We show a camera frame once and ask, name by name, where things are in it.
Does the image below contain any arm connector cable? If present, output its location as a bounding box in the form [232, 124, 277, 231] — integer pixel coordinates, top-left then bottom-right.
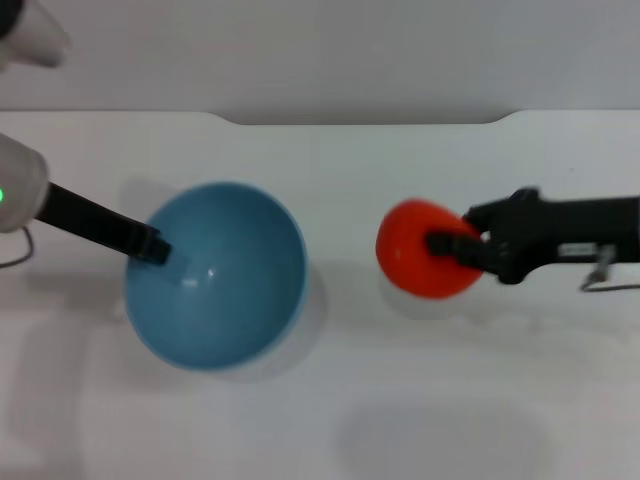
[0, 226, 34, 270]
[578, 246, 640, 293]

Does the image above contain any left arm connector cable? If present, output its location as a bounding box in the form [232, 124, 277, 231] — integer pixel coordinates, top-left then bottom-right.
[0, 226, 34, 270]

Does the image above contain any blue ceramic bowl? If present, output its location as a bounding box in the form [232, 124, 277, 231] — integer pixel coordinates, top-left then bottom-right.
[124, 181, 308, 373]

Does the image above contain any right arm connector cable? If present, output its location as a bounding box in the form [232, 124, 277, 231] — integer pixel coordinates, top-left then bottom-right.
[578, 246, 640, 293]

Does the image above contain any orange toy fruit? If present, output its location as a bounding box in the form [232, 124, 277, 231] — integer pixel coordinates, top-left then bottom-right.
[374, 197, 484, 301]

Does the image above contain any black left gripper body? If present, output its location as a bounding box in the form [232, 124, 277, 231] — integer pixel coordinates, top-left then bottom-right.
[43, 181, 161, 258]

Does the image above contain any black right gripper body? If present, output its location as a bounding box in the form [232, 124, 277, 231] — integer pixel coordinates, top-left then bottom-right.
[496, 188, 640, 286]

